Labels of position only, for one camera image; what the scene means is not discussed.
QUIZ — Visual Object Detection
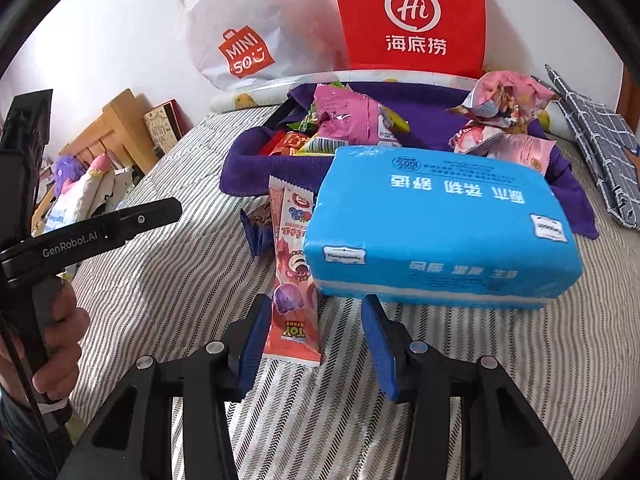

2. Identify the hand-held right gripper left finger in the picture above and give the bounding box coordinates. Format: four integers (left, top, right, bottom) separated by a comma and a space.
56, 294, 273, 480

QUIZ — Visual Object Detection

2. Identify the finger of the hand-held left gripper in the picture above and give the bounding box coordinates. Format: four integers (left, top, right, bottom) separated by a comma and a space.
106, 197, 184, 247

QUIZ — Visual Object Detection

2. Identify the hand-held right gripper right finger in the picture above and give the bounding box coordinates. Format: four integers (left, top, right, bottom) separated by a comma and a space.
361, 294, 576, 480

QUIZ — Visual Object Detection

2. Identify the long pink snack packet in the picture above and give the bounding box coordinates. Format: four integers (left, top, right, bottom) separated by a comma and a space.
263, 175, 322, 367

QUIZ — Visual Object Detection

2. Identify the blue snack packet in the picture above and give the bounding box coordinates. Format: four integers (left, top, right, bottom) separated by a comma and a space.
239, 204, 275, 261

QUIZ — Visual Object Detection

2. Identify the purple towel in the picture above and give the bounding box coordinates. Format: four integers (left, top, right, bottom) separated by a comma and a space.
221, 82, 600, 240

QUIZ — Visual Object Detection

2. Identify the red snack packet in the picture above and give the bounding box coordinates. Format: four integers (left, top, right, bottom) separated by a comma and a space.
259, 130, 313, 157

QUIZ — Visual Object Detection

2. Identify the yellow triangular snack packet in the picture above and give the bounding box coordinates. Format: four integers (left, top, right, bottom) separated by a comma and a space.
300, 135, 351, 154

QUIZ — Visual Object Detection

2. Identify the green snack packet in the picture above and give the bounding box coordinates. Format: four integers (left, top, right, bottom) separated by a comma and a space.
299, 105, 321, 134

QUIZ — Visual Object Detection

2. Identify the magenta snack packet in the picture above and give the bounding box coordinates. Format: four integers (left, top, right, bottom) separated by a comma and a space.
312, 84, 411, 148

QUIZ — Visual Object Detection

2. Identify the pink white snack packet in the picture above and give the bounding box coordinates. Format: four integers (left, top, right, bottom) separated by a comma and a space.
448, 125, 507, 156

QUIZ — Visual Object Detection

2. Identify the pale pink snack packet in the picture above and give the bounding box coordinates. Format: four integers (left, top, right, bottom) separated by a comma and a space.
500, 134, 557, 177

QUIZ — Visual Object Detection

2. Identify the pink cartoon snack bag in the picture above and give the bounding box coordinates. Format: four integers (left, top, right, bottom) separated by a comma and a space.
459, 70, 557, 132

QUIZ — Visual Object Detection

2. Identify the person's left forearm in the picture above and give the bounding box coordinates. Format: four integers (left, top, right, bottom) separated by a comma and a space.
0, 395, 76, 480

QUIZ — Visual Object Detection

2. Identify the person's left hand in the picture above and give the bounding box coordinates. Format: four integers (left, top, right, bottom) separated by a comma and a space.
31, 281, 92, 397

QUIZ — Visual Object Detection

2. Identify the purple plush toy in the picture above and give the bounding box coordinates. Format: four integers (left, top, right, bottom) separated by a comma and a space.
52, 155, 86, 197

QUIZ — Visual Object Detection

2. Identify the striped bed quilt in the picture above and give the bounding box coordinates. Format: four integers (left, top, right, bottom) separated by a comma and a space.
65, 110, 640, 480

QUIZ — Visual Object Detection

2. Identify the patterned notebook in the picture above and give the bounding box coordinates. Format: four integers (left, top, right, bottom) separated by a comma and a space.
143, 101, 184, 155

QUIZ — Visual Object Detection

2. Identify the wooden headboard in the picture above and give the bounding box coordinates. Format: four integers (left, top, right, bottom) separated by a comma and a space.
59, 89, 161, 176

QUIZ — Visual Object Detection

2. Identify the blue tissue pack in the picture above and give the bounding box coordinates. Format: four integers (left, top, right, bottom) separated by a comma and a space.
302, 146, 585, 311

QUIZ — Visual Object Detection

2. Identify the white plastic shopping bag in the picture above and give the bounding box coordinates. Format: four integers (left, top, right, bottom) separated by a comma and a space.
176, 0, 351, 92

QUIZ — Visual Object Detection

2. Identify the grey checked cloth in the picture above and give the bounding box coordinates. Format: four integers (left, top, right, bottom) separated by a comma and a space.
531, 64, 640, 232

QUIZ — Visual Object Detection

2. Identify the red paper bag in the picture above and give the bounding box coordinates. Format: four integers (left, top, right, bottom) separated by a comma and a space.
327, 0, 488, 80

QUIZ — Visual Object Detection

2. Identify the wooden door frame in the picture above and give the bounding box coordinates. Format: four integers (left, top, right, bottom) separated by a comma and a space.
617, 62, 640, 126

